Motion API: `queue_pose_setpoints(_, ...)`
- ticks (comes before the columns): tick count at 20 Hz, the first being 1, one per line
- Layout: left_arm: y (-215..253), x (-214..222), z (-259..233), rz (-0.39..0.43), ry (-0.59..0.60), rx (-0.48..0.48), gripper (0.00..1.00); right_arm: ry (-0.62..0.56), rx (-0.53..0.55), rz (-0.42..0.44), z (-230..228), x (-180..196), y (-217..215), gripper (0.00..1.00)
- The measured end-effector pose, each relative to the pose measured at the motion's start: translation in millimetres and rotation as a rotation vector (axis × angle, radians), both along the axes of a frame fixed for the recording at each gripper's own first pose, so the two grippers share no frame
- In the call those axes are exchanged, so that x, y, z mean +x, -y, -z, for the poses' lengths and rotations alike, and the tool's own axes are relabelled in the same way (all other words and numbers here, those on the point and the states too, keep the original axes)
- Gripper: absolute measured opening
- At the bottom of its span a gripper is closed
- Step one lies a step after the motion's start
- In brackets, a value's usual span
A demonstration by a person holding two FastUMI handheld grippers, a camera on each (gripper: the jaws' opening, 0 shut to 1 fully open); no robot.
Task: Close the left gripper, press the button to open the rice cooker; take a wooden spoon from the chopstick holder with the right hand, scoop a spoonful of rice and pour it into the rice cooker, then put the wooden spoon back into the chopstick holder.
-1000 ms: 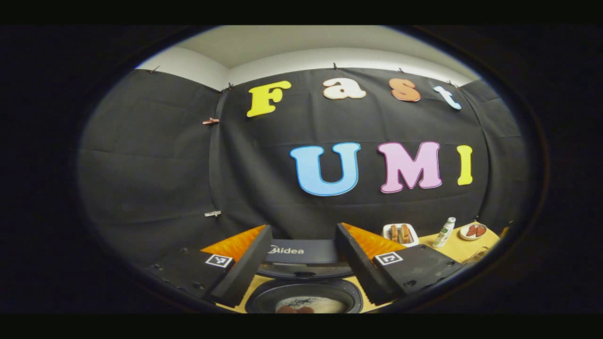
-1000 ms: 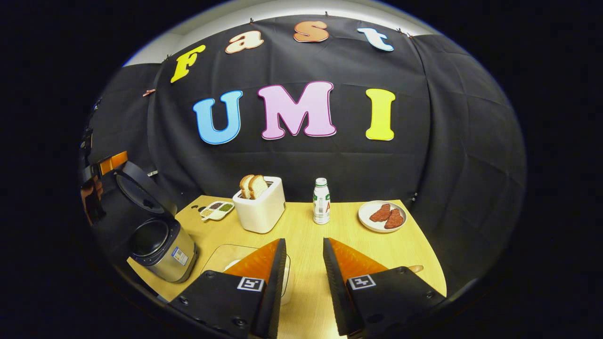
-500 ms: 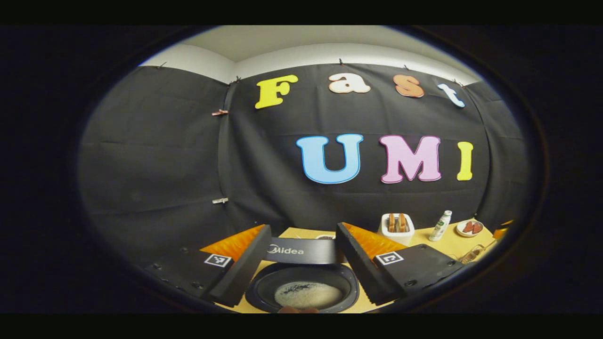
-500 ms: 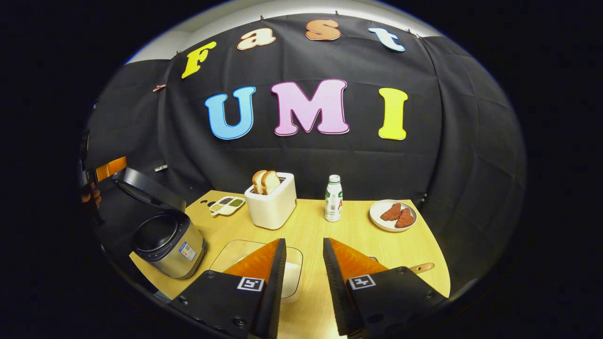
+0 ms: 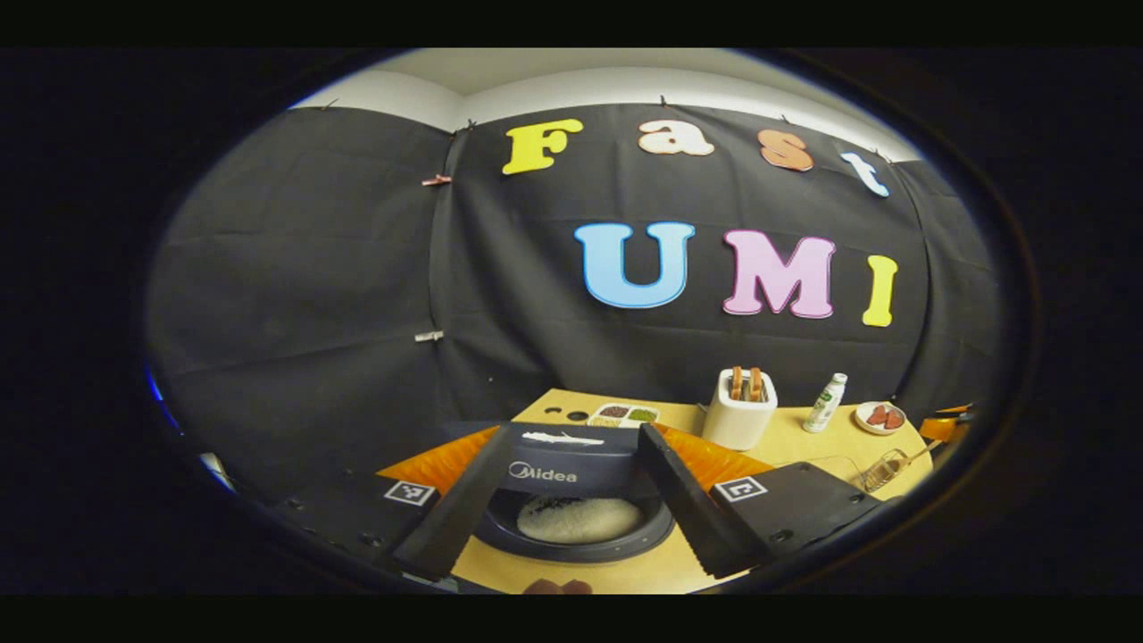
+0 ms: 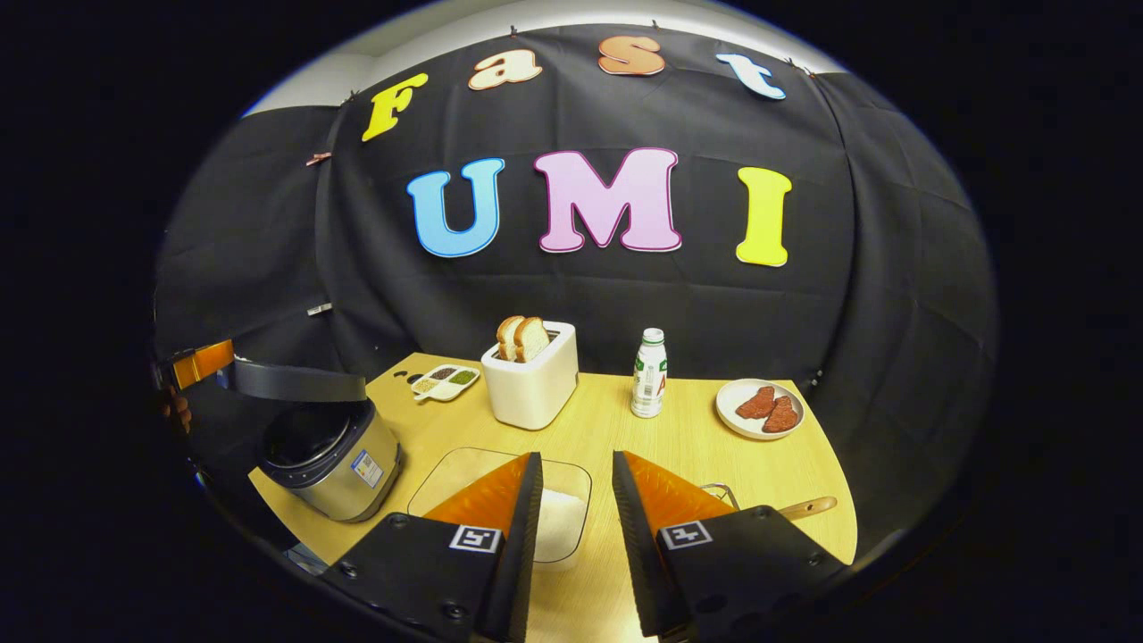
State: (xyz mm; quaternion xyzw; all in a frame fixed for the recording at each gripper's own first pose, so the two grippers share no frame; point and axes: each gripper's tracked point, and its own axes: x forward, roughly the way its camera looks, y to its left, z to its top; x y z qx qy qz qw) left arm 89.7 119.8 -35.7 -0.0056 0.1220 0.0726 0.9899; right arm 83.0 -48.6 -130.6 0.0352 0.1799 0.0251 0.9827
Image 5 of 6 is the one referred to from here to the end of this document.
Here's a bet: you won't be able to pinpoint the dark grey rice cooker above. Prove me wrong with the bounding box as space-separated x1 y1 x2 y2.
471 422 677 564

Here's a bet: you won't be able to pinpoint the white round plate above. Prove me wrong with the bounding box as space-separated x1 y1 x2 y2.
855 401 907 436

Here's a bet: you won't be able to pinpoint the white toaster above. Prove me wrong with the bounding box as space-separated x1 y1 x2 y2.
701 367 779 452

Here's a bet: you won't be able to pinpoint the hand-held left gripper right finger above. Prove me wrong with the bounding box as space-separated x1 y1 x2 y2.
636 423 883 580

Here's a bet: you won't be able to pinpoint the white rice heap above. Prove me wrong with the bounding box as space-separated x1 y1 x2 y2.
516 497 646 546

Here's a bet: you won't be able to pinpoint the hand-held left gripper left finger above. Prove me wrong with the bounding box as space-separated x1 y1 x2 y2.
268 424 514 581

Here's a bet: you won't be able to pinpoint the brown wooden spoon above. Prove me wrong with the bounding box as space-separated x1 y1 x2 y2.
884 438 943 470

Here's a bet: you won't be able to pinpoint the white drink bottle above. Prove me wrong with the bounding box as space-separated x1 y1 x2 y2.
802 372 848 434

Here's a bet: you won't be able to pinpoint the white divided bean dish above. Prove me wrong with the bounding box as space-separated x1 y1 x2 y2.
588 403 662 430

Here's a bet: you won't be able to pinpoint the black backdrop cloth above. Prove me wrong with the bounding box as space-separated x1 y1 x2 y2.
147 103 1005 501

